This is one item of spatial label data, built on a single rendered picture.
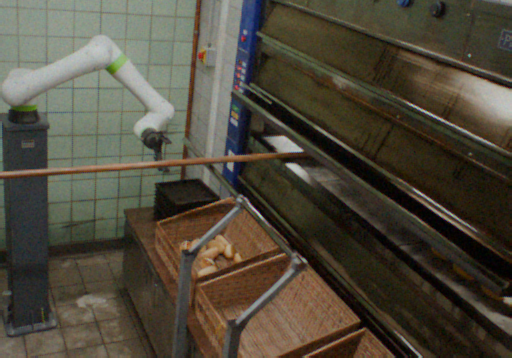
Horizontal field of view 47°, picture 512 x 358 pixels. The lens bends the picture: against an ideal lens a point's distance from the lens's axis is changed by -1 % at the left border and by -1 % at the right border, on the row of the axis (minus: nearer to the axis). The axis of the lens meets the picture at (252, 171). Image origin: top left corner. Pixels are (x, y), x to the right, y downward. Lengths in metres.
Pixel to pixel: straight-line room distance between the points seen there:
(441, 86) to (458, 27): 0.19
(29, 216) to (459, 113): 2.17
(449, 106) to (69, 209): 2.75
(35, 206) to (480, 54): 2.23
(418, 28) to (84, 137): 2.37
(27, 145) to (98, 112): 0.88
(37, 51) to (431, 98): 2.37
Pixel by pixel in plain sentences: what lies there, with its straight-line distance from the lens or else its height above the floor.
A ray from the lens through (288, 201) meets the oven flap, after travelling 2.83.
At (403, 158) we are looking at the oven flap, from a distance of 2.13.
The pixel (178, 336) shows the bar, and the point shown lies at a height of 0.54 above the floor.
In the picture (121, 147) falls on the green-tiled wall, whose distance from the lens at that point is 3.93.
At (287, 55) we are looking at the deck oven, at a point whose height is 1.67.
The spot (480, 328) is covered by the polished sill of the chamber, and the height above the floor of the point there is 1.17.
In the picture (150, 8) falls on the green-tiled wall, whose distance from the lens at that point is 3.73.
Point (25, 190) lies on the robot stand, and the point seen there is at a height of 0.86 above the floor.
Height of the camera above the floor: 2.21
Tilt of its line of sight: 23 degrees down
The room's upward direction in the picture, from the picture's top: 8 degrees clockwise
